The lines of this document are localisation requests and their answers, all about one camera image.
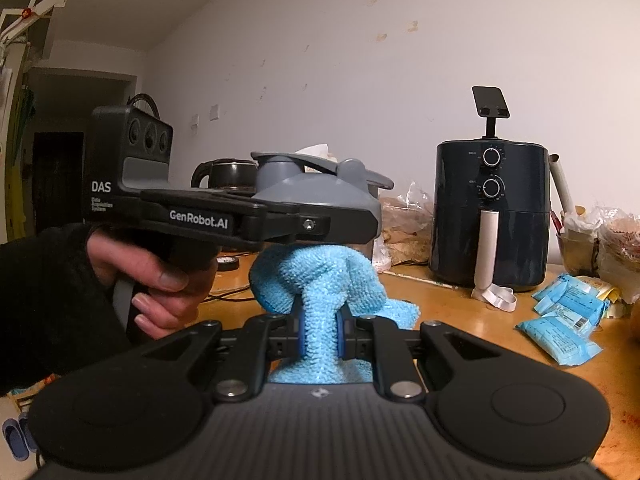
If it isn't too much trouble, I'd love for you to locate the blue microfibre cloth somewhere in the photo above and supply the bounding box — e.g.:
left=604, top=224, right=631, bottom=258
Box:
left=248, top=245, right=421, bottom=386

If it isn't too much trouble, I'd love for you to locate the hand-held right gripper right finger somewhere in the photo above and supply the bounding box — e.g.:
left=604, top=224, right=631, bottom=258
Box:
left=336, top=307, right=501, bottom=401

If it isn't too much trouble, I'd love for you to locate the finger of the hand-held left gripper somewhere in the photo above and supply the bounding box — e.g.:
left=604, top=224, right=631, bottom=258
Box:
left=235, top=201, right=383, bottom=253

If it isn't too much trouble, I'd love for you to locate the person's left hand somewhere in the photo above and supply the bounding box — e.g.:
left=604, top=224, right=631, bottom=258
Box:
left=86, top=230, right=218, bottom=342

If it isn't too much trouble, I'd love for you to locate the white strap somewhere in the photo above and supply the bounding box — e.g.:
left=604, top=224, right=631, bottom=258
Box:
left=472, top=282, right=518, bottom=311

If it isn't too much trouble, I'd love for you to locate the dark wooden door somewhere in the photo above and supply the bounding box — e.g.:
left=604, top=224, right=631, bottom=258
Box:
left=32, top=132, right=84, bottom=236

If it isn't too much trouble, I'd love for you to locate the white paper tube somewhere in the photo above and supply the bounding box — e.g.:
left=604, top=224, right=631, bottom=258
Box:
left=549, top=154, right=576, bottom=211

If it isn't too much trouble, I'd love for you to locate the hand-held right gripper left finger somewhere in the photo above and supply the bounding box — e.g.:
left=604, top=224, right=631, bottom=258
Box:
left=142, top=306, right=306, bottom=402

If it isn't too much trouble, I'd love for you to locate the blue snack packet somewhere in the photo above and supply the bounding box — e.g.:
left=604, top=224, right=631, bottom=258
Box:
left=531, top=280, right=608, bottom=337
left=515, top=312, right=603, bottom=367
left=532, top=272, right=576, bottom=302

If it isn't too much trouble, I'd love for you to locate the shaker bottle with grey lid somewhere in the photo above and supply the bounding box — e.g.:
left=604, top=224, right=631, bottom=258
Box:
left=250, top=150, right=396, bottom=261

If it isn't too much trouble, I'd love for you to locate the blue slipper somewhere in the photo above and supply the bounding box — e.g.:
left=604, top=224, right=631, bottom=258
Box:
left=1, top=417, right=28, bottom=461
left=17, top=411, right=38, bottom=451

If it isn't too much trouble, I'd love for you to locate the black phone stand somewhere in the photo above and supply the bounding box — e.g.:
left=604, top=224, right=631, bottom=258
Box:
left=471, top=86, right=511, bottom=141

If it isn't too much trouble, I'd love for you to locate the clear bag of flatbreads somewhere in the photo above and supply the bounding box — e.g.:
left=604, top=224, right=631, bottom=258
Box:
left=597, top=207, right=640, bottom=306

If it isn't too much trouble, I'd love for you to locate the yellow snack packet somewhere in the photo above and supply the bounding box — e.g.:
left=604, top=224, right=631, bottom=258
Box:
left=595, top=280, right=626, bottom=318

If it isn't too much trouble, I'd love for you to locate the dark blue air fryer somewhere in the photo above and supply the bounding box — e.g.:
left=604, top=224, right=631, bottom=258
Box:
left=429, top=139, right=552, bottom=293

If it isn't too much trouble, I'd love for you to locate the clear bag of bread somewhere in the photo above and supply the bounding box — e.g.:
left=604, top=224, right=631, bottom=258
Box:
left=380, top=180, right=436, bottom=273

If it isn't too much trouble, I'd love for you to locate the small white plastic bag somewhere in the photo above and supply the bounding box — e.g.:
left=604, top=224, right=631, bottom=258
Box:
left=372, top=237, right=393, bottom=273

